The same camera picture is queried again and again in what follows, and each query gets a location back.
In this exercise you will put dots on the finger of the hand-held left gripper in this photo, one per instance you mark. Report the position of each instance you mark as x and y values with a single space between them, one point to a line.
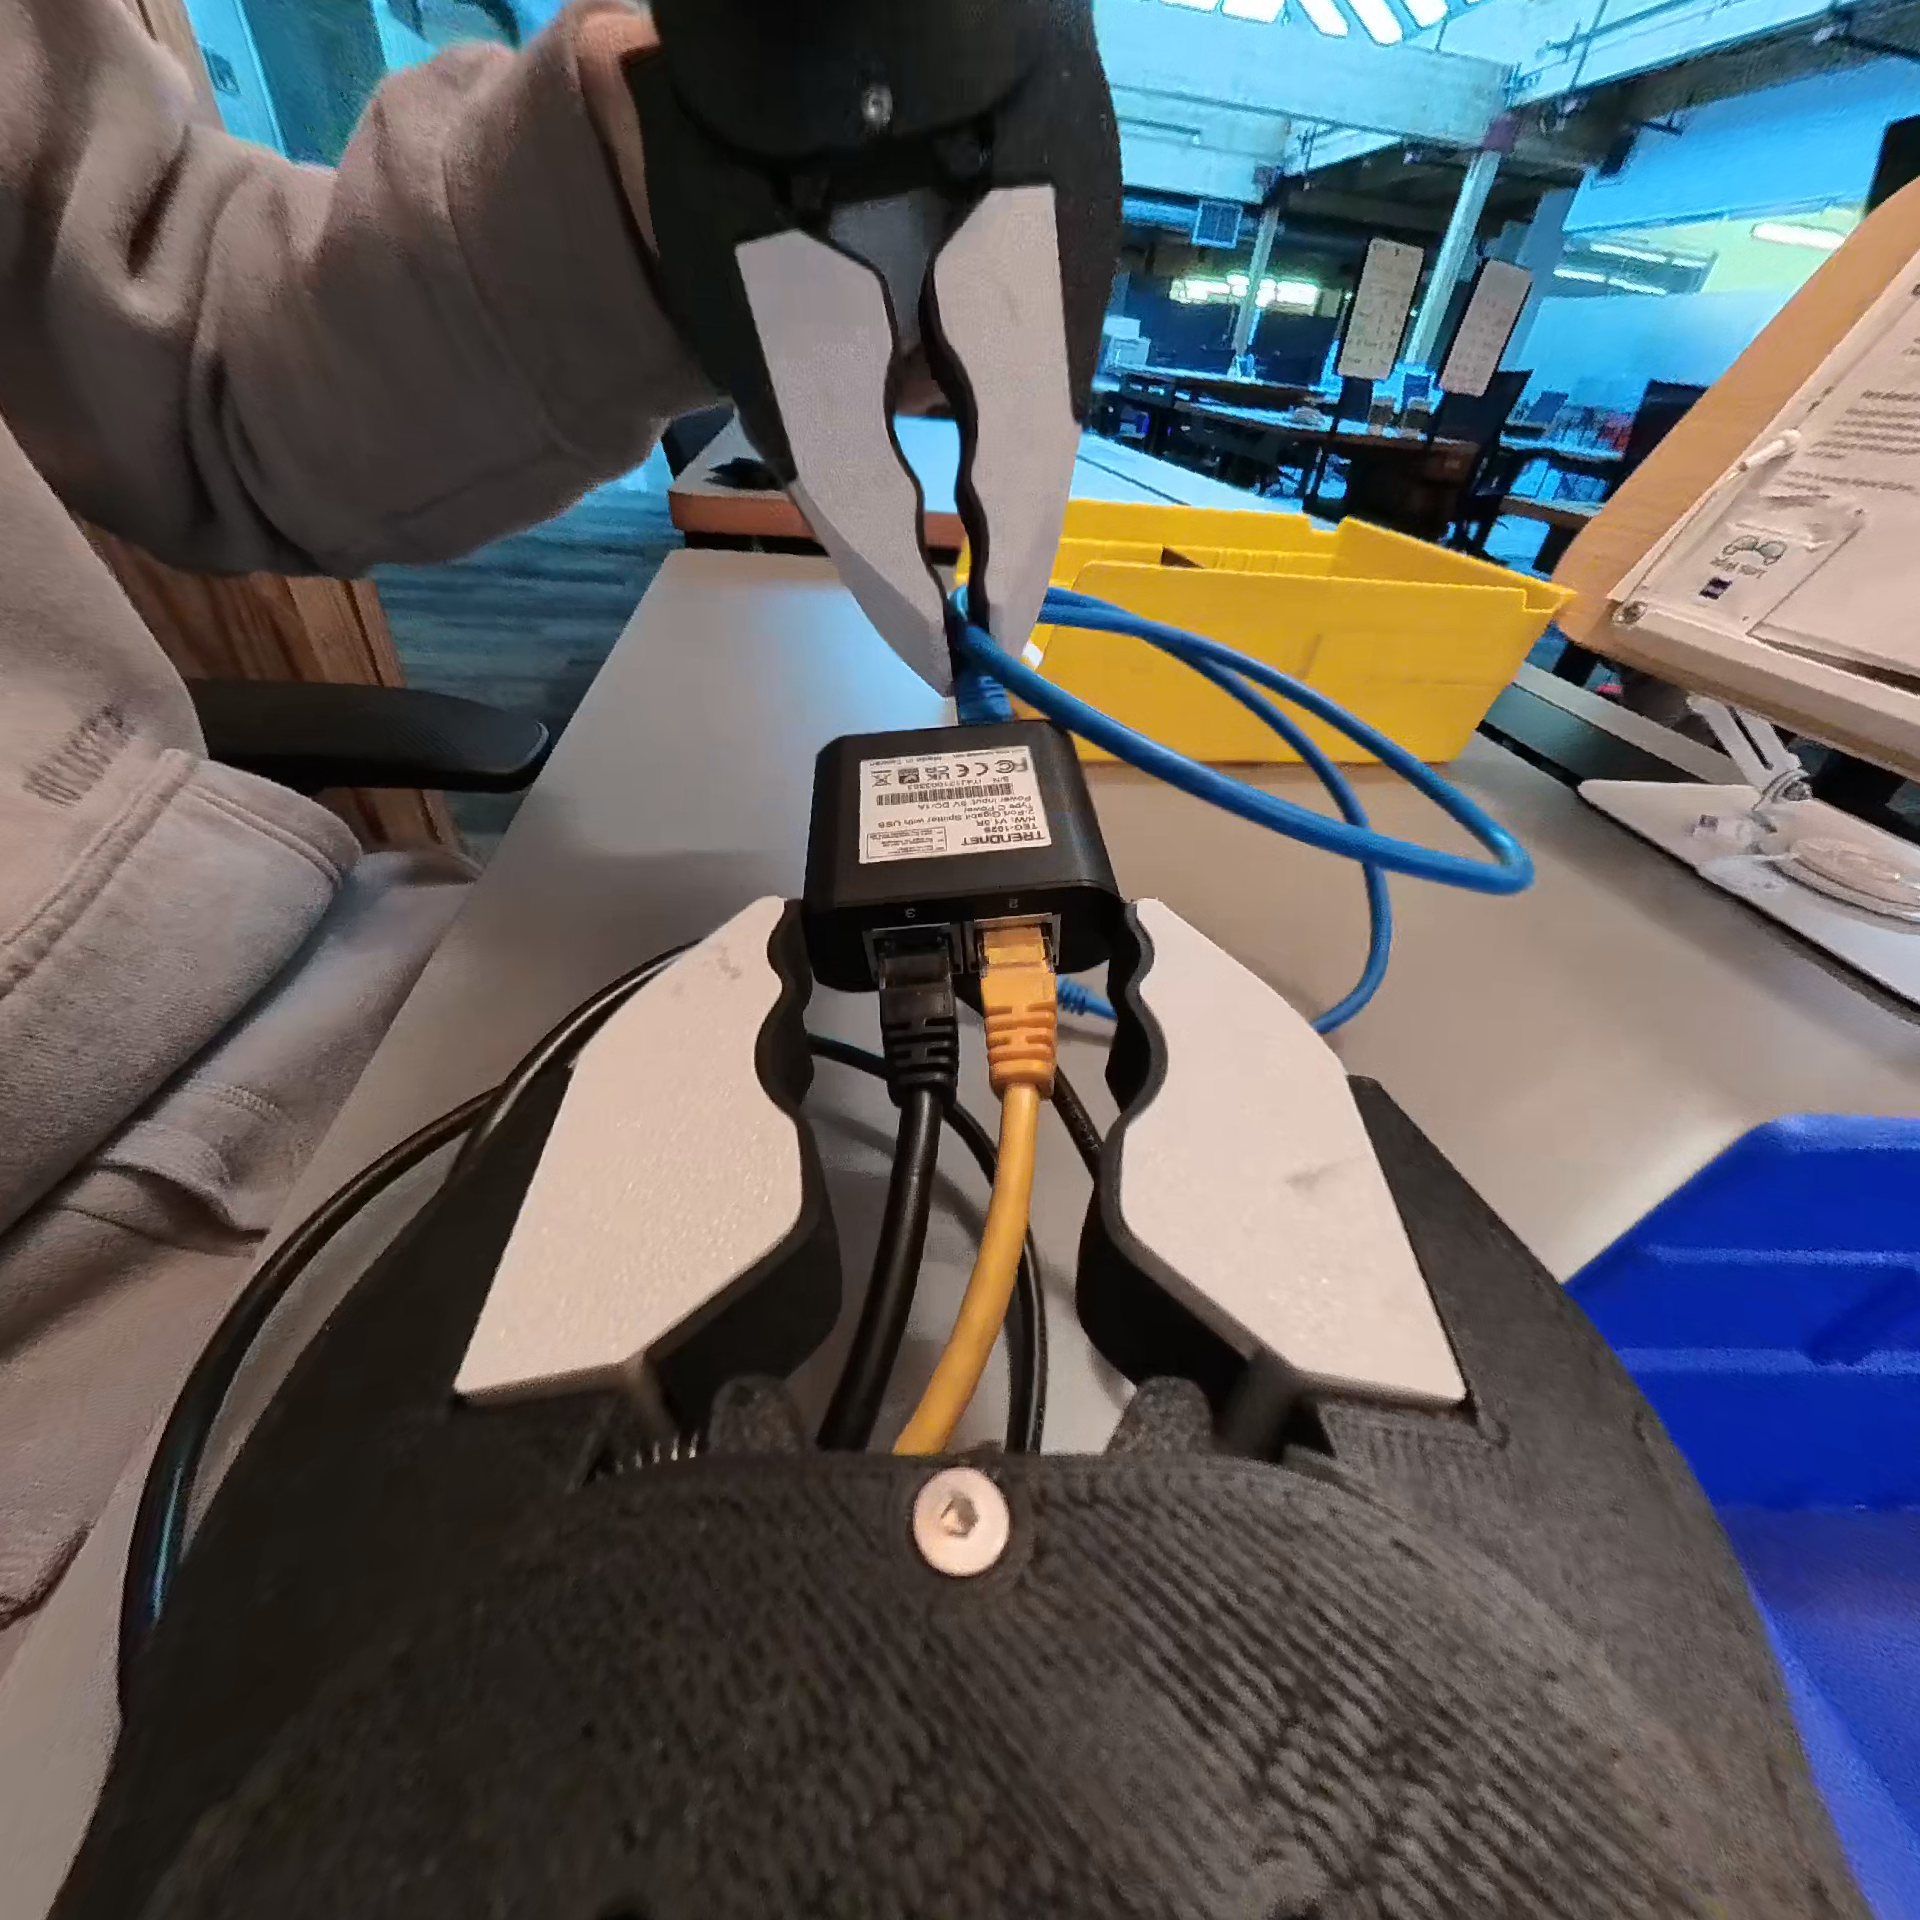
818 406
1020 391

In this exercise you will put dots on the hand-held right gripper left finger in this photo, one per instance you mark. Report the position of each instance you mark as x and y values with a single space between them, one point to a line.
646 1171

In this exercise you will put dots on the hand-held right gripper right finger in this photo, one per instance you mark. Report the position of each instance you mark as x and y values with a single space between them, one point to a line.
1274 1188

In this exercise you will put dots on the black network switch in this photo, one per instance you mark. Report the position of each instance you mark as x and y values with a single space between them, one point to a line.
960 825

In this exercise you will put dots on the person's left forearm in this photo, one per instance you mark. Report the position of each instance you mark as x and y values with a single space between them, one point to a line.
378 301

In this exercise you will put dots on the white desk with wooden edge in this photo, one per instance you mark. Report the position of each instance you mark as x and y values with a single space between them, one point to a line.
721 505

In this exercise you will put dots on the long dark wooden table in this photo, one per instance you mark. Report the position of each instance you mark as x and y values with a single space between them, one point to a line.
1349 441

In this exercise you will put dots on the white standing sign board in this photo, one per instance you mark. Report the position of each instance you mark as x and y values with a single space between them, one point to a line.
1483 327
1380 307

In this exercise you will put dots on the yellow plastic bin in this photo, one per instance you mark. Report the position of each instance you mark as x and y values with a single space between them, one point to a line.
1349 660

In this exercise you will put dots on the black chair armrest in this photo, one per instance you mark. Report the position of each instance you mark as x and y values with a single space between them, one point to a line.
378 737

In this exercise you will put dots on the blue plastic bin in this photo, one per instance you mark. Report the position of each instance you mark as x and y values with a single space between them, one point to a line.
1770 1319

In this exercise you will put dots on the person's grey sweatshirt torso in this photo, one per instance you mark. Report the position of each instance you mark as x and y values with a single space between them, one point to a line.
151 932

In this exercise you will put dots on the white folding stand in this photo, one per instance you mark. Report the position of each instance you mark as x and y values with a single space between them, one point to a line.
1770 842

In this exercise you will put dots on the wooden document board with papers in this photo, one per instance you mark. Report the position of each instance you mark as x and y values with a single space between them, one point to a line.
1725 451

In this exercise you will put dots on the wooden post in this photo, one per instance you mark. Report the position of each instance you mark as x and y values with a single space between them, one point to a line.
285 632

